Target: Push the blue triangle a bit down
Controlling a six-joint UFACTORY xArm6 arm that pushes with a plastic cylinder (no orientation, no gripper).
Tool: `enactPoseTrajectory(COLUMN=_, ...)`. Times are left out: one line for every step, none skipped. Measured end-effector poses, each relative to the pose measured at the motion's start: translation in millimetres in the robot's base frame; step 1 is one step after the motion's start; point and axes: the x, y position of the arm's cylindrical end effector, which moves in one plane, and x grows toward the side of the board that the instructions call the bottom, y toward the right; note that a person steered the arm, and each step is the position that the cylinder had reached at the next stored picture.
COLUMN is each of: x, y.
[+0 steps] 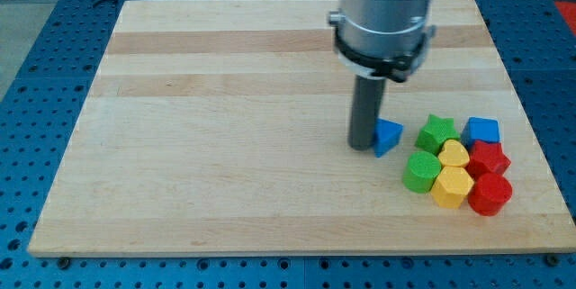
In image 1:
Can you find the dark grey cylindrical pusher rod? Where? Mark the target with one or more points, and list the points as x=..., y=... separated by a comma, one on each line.
x=365, y=108

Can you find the blue triangle block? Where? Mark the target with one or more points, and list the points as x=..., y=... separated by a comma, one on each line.
x=387, y=135

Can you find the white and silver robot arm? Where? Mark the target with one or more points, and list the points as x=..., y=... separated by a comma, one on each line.
x=378, y=40

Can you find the green star block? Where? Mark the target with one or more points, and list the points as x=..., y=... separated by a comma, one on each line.
x=433, y=135

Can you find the green cylinder block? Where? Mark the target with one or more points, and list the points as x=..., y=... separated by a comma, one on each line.
x=421, y=172

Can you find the yellow heart block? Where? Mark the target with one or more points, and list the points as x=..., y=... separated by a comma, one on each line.
x=453, y=154

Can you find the blue cube block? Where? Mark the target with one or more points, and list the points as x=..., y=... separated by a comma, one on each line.
x=478, y=128

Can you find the yellow hexagon block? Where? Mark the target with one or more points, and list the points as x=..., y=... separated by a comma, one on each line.
x=451, y=187

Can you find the red star block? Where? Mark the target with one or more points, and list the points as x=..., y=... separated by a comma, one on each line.
x=487, y=157

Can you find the red cylinder block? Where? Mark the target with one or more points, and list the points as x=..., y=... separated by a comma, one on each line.
x=489, y=194

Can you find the light wooden board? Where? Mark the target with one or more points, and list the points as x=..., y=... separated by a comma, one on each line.
x=219, y=128

